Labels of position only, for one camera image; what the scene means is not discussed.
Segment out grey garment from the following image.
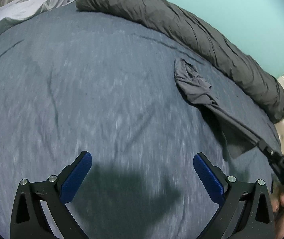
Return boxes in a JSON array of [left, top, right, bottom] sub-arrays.
[[174, 58, 261, 158]]

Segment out person's right hand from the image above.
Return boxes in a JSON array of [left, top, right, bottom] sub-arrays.
[[270, 181, 284, 238]]

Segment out blue heathered bed sheet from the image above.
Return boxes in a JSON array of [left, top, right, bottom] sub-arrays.
[[0, 3, 279, 238]]

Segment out dark grey rolled duvet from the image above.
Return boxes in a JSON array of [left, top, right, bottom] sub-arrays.
[[76, 0, 284, 123]]

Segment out light grey cloth pile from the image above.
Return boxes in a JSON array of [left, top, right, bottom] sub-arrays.
[[0, 0, 69, 34]]

